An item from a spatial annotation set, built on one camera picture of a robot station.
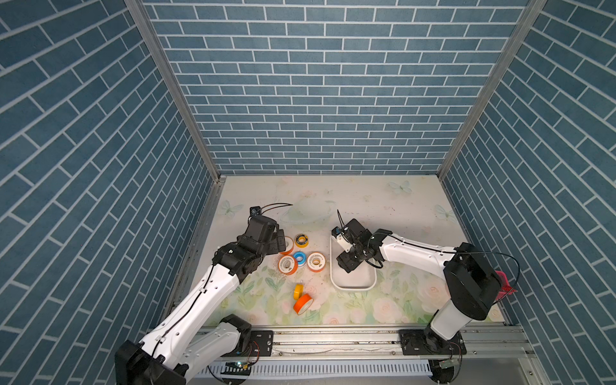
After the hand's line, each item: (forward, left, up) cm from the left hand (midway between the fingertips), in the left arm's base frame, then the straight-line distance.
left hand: (275, 237), depth 79 cm
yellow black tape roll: (+8, -8, -17) cm, 20 cm away
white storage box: (-7, -31, -18) cm, 37 cm away
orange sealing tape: (+5, -3, -15) cm, 16 cm away
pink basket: (-13, -76, -7) cm, 77 cm away
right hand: (-1, -25, -13) cm, 29 cm away
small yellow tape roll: (-13, -8, -13) cm, 20 cm away
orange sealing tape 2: (-3, -3, -15) cm, 16 cm away
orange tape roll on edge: (-18, -10, -11) cm, 23 cm away
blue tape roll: (+1, -8, -16) cm, 18 cm away
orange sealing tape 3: (-2, -14, -15) cm, 20 cm away
